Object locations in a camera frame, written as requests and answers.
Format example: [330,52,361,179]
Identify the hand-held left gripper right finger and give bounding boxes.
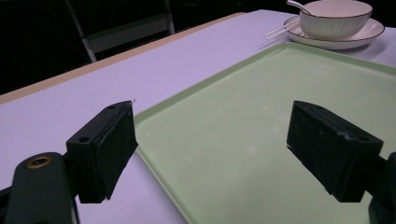
[286,100,385,203]

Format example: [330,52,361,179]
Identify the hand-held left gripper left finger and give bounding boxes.
[65,100,139,204]

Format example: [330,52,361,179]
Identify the light green plastic tray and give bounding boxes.
[134,41,396,224]

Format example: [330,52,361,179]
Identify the white plate with dark rim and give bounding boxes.
[283,15,386,50]

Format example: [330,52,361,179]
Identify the white ribbed bowl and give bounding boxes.
[298,0,374,41]

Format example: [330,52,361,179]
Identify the white chopsticks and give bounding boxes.
[264,21,301,41]

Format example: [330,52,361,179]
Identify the white spoon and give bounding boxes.
[285,0,312,16]

